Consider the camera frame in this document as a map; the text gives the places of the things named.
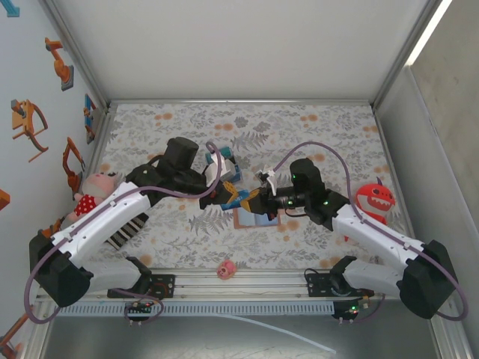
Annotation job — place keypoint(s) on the blue angular wall sticker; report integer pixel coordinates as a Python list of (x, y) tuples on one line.
[(11, 9)]

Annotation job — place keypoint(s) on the black white striped sock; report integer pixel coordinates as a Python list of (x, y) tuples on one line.
[(125, 233)]

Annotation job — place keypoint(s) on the teal credit card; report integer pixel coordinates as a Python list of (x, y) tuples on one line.
[(225, 152)]

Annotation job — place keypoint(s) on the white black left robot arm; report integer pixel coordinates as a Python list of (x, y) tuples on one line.
[(105, 220)]

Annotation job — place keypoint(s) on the white plastic tube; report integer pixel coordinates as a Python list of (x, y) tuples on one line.
[(269, 326)]

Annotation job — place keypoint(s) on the orange machine wall sticker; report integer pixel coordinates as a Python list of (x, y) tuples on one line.
[(9, 348)]

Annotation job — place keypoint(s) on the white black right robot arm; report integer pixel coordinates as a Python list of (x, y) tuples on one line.
[(374, 232)]

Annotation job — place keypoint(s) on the small pink toy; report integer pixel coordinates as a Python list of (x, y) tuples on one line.
[(227, 270)]

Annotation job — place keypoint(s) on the blue credit card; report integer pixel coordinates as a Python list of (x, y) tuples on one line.
[(236, 174), (235, 202)]

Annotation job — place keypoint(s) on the aluminium extrusion frame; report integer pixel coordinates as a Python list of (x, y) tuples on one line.
[(243, 288)]

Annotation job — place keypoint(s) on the orange grey slider wall sticker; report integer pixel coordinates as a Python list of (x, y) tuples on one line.
[(3, 200)]

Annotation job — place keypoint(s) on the circuit board with LEDs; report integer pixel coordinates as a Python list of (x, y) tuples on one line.
[(140, 307), (350, 310)]

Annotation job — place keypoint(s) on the pink plush doll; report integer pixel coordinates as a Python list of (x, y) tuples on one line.
[(88, 205)]

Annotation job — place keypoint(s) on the blue rail wall sticker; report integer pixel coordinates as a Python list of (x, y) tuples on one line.
[(90, 116)]

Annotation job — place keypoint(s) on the red shark plush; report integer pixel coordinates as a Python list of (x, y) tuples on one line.
[(376, 198)]

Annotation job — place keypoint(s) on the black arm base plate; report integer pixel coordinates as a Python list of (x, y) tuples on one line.
[(168, 293), (318, 288)]

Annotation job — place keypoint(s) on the orange claw gripper wall sticker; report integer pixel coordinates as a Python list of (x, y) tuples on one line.
[(26, 119)]

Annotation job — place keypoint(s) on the floral table cloth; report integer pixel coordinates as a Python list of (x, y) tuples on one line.
[(262, 123)]

